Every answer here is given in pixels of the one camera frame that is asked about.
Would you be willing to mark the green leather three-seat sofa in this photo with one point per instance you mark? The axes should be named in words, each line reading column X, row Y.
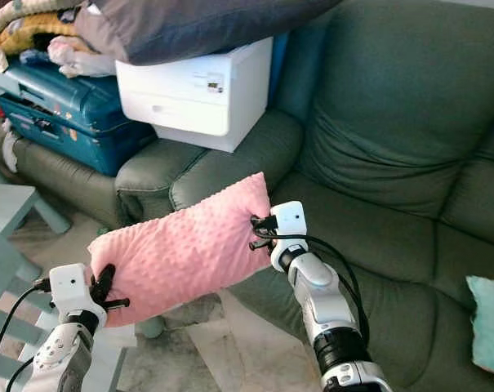
column 385, row 122

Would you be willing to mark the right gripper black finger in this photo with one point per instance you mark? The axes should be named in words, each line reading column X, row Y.
column 260, row 244
column 259, row 222

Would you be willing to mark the teal dotted minky pillow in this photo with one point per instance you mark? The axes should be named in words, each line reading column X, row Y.
column 490, row 322

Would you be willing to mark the white pinkish cloth bundle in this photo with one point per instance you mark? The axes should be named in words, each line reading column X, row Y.
column 83, row 55

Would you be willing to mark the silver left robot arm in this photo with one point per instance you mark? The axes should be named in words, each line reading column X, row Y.
column 67, row 355

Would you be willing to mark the white printer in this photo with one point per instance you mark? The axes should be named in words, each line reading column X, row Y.
column 189, row 98

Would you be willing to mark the pink dotted minky pillow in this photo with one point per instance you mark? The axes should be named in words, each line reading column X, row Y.
column 181, row 245

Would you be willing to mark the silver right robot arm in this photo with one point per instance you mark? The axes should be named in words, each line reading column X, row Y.
column 324, row 310

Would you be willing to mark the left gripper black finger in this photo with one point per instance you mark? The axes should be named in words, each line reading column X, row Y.
column 104, row 279
column 118, row 304

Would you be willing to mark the blue hard-shell suitcase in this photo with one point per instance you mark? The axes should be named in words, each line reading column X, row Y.
column 59, row 106

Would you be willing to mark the light blue child chair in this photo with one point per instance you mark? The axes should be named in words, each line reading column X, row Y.
column 6, row 204
column 2, row 269

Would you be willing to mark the patterned white blanket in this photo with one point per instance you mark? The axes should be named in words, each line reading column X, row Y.
column 26, row 8

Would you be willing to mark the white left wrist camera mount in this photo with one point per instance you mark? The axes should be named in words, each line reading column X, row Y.
column 69, row 286

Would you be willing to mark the white hanging cloth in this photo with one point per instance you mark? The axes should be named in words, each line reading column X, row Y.
column 11, row 147

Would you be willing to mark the yellow blanket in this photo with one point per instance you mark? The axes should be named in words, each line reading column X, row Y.
column 38, row 33

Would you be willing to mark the large grey pillow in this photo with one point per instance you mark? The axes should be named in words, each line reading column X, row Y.
column 198, row 28

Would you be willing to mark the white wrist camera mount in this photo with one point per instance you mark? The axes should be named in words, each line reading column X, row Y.
column 289, row 222
column 69, row 286

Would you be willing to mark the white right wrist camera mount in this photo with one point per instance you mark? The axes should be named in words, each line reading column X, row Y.
column 289, row 222

